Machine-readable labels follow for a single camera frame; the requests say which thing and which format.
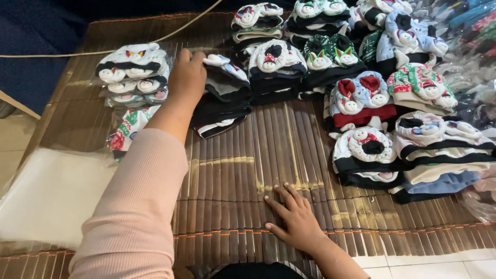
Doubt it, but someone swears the person's right hand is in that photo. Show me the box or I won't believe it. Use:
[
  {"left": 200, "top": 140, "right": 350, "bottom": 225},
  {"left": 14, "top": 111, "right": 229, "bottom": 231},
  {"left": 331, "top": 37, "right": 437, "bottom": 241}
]
[{"left": 264, "top": 182, "right": 327, "bottom": 253}]

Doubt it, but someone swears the beige cable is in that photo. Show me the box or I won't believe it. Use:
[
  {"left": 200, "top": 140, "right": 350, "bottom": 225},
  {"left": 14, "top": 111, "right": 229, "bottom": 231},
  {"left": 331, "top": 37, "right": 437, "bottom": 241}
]
[{"left": 0, "top": 0, "right": 224, "bottom": 59}]

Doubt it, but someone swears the stack of black striped hats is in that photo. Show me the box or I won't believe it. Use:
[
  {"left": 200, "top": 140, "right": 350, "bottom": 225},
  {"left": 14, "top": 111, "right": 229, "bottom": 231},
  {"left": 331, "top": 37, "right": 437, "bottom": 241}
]
[{"left": 191, "top": 74, "right": 253, "bottom": 140}]

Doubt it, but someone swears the bagged white black snowman hat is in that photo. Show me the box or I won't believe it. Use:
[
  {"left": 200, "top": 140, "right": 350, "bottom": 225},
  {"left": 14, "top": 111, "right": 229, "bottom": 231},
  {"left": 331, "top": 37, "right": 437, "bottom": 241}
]
[{"left": 95, "top": 43, "right": 171, "bottom": 84}]

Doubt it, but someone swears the stack of white beige hats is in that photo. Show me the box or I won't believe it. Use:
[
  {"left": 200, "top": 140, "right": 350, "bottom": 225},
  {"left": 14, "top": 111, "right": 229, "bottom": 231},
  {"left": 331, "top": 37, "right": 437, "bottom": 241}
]
[{"left": 231, "top": 3, "right": 284, "bottom": 44}]

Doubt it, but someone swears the person's left hand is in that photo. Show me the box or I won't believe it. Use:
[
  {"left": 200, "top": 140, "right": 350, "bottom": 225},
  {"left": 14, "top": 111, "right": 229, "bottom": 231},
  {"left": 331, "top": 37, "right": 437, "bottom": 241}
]
[{"left": 167, "top": 48, "right": 208, "bottom": 108}]

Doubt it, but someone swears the pile of clear plastic bags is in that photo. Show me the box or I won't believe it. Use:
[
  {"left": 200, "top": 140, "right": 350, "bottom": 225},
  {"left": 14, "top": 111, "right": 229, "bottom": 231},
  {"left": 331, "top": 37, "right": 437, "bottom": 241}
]
[{"left": 0, "top": 146, "right": 119, "bottom": 254}]

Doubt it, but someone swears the dark blue cushion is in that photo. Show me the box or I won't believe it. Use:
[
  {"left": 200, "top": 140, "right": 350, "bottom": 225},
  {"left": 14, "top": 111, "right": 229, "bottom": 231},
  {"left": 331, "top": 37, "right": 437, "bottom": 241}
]
[{"left": 0, "top": 0, "right": 91, "bottom": 117}]

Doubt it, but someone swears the bagged teal pink snowman hat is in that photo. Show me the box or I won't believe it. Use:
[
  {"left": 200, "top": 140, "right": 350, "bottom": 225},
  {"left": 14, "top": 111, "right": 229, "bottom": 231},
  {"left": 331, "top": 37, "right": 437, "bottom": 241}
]
[{"left": 105, "top": 90, "right": 169, "bottom": 108}]

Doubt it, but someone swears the stack of green red beige hats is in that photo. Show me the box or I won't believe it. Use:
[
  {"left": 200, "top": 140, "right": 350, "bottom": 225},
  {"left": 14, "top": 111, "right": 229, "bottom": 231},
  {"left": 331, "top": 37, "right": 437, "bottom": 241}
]
[{"left": 387, "top": 62, "right": 459, "bottom": 116}]

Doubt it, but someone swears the bagged grey snowman hat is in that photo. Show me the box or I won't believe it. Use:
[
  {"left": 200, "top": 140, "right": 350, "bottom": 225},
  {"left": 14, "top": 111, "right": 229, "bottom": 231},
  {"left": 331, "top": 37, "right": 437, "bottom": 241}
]
[{"left": 99, "top": 79, "right": 169, "bottom": 97}]

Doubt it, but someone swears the stack of white ruffled black hats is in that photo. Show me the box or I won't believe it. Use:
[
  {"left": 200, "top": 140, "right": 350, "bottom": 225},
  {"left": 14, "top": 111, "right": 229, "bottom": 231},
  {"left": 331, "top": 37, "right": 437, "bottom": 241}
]
[{"left": 329, "top": 126, "right": 407, "bottom": 191}]

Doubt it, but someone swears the white blue doll hat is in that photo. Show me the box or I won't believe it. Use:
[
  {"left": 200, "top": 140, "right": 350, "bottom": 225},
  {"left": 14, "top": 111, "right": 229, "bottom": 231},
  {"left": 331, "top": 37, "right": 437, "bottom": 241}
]
[{"left": 203, "top": 54, "right": 250, "bottom": 84}]

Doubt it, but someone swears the stack of pink striped hats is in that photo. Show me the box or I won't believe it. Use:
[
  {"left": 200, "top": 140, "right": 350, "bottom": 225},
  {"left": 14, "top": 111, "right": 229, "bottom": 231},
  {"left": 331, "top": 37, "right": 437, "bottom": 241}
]
[{"left": 389, "top": 111, "right": 496, "bottom": 205}]

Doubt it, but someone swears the stack of navy snowman hats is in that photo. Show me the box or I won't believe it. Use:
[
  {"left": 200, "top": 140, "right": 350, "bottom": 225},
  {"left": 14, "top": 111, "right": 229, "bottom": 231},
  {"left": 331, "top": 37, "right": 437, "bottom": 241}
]
[{"left": 247, "top": 39, "right": 308, "bottom": 106}]

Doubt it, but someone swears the person's black garment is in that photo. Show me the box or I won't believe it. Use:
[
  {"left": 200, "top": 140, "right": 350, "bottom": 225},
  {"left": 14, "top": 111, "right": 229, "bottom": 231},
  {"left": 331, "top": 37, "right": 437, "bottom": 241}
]
[{"left": 210, "top": 261, "right": 307, "bottom": 279}]

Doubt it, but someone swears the stack of light blue hats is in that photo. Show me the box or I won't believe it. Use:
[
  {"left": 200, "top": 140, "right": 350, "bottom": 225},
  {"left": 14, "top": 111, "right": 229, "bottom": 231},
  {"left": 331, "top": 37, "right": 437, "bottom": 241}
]
[{"left": 360, "top": 9, "right": 450, "bottom": 75}]

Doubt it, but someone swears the wooden strip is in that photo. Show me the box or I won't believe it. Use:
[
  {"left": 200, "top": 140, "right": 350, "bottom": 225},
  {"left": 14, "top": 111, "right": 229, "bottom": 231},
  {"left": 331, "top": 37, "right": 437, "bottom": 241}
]
[{"left": 0, "top": 89, "right": 42, "bottom": 120}]

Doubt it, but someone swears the brown bamboo mat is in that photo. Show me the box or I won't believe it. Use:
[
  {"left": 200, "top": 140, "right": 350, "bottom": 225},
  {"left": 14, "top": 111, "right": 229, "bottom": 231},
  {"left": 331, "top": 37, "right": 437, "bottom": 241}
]
[{"left": 0, "top": 12, "right": 496, "bottom": 279}]

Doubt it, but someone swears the crumpled clear plastic bag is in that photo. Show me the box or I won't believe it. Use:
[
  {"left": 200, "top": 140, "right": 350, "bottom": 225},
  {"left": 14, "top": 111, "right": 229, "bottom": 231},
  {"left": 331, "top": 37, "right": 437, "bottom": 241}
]
[{"left": 456, "top": 170, "right": 496, "bottom": 224}]

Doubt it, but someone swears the stack of white green hats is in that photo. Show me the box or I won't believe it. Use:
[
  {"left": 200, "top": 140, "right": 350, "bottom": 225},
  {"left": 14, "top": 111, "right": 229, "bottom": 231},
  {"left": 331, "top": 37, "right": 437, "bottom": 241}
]
[{"left": 284, "top": 0, "right": 352, "bottom": 40}]

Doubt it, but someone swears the bagged green red patterned hat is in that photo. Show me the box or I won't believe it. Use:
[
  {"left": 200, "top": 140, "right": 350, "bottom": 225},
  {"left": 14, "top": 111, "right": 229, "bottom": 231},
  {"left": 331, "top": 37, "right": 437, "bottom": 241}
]
[{"left": 110, "top": 105, "right": 162, "bottom": 160}]

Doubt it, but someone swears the heap of plastic wrapped goods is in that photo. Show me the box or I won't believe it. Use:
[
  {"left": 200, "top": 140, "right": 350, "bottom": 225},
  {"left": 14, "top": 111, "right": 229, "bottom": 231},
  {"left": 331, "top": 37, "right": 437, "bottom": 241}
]
[{"left": 409, "top": 0, "right": 496, "bottom": 130}]

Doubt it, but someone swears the stack of red brimmed hats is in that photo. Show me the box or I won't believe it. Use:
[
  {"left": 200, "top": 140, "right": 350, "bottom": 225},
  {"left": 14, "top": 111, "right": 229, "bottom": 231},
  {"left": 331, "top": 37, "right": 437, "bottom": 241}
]
[{"left": 324, "top": 71, "right": 398, "bottom": 133}]

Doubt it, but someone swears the stack of dark green hats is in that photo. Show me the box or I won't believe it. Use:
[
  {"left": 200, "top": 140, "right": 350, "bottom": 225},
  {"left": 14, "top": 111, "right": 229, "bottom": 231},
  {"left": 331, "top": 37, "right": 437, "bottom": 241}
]
[{"left": 301, "top": 34, "right": 368, "bottom": 93}]

